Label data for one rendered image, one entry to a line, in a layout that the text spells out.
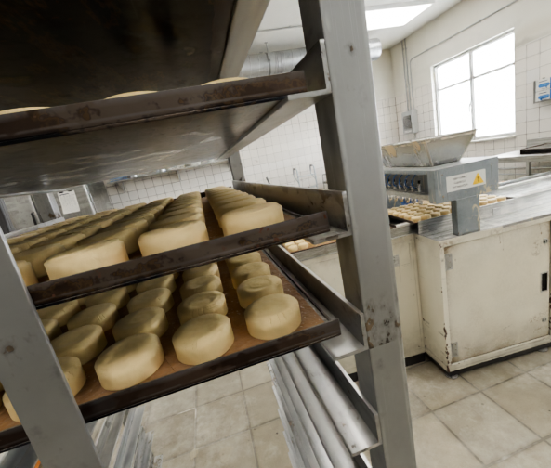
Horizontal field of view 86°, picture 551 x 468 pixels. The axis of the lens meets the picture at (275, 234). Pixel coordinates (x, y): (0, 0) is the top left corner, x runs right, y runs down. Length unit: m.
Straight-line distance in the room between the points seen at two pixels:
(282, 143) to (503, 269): 4.66
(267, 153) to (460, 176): 4.54
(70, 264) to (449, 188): 1.53
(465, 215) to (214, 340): 1.54
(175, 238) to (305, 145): 5.86
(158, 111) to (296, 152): 5.81
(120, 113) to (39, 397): 0.17
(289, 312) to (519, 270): 1.81
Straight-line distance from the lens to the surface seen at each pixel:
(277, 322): 0.26
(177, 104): 0.19
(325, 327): 0.25
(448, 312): 1.81
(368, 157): 0.21
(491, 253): 1.86
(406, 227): 1.76
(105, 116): 0.20
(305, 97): 0.20
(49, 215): 0.86
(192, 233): 0.22
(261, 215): 0.22
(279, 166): 5.87
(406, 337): 2.01
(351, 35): 0.22
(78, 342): 0.34
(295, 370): 0.52
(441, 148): 1.71
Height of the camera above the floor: 1.36
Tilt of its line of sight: 14 degrees down
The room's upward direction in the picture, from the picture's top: 12 degrees counter-clockwise
